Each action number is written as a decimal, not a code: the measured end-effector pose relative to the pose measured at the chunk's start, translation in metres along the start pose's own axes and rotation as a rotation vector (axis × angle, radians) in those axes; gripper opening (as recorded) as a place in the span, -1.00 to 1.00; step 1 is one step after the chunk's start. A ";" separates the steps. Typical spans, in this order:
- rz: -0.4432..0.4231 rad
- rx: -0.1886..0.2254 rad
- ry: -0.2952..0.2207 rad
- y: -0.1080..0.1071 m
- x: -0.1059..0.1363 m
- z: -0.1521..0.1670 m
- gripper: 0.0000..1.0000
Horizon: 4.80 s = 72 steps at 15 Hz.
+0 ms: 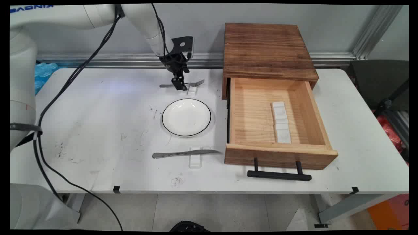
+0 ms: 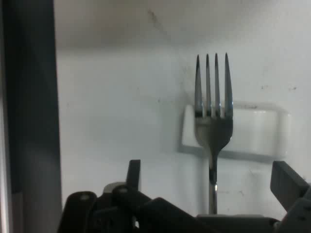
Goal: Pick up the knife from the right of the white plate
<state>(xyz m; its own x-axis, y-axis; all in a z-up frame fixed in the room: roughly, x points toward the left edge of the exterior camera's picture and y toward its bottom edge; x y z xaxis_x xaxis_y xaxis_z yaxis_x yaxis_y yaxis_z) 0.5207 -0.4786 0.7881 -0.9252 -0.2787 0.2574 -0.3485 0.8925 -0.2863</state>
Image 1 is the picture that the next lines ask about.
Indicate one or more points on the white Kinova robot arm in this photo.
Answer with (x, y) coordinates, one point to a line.
(20, 81)

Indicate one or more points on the slanted aluminium rail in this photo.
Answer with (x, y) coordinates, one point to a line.
(375, 31)

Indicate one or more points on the red plastic bag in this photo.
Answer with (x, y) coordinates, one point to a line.
(390, 132)

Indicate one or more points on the grey table leg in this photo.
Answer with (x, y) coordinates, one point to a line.
(346, 207)
(75, 205)

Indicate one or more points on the white plate with black rim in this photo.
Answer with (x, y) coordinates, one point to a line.
(186, 117)

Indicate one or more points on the blue plastic bag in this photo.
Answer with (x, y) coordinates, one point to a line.
(44, 73)

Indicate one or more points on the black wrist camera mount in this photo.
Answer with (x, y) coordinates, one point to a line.
(181, 44)

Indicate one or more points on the horizontal aluminium rail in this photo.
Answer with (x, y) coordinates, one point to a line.
(114, 60)

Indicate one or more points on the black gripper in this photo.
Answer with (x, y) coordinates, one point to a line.
(174, 62)

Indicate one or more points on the black round object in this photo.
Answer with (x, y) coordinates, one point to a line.
(187, 226)

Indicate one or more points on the orange box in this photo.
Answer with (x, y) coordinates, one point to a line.
(392, 212)

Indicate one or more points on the light wooden drawer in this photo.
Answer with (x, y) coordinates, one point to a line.
(251, 114)

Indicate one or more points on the black table edge clip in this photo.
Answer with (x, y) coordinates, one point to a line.
(355, 190)
(116, 189)

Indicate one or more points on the small white cutlery rest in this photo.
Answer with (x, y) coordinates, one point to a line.
(283, 133)
(195, 161)
(192, 91)
(279, 111)

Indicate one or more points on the silver metal fork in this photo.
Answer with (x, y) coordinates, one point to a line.
(196, 83)

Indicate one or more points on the silver metal table knife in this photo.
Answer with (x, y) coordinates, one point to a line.
(173, 154)

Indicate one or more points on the dark wooden drawer cabinet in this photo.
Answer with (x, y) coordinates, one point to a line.
(266, 49)

